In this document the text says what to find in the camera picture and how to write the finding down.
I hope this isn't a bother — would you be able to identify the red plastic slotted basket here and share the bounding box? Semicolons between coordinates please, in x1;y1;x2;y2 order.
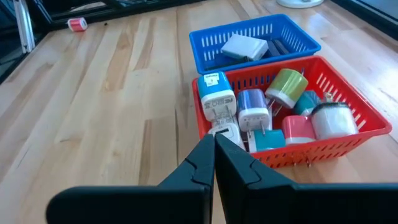
192;55;393;169

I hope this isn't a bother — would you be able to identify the white rectangular plastic box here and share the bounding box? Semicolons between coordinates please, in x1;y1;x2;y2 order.
220;33;269;62

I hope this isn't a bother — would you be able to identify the white dual port wall charger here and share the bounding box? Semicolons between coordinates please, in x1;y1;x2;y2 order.
207;123;246;152

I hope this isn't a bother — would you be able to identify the white black-faced wall charger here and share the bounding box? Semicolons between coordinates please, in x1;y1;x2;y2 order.
310;101;359;141

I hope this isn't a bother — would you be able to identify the pink white USB wall charger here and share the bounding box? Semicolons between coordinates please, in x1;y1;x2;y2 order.
67;17;89;33
281;114;317;146

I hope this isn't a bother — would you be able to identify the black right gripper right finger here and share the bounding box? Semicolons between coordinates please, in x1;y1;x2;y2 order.
215;133;398;224

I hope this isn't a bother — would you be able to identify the teal white USB wall charger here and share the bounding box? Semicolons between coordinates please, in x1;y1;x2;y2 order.
294;90;323;116
247;129;287;154

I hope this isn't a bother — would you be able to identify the blue plastic slotted basket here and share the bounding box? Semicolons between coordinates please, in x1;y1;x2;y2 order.
188;13;322;75

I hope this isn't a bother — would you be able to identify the silver aluminium bar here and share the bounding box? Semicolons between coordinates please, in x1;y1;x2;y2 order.
14;0;37;54

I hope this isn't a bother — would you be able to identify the purple white USB wall charger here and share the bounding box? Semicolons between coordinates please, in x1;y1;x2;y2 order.
236;88;273;133

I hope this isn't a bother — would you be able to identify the dark rectangular box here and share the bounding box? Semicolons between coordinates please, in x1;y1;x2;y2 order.
266;39;290;59

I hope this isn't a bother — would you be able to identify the green white USB wall charger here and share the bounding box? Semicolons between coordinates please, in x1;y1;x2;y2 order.
264;68;309;110

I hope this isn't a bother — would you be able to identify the white cylindrical lamp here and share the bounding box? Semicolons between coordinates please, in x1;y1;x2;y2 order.
275;0;325;9

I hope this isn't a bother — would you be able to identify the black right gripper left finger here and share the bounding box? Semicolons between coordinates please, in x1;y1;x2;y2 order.
45;133;216;224

